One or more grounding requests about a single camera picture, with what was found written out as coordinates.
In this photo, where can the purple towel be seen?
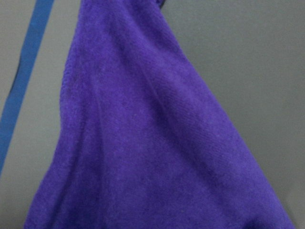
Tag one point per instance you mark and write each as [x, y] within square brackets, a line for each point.
[144, 144]

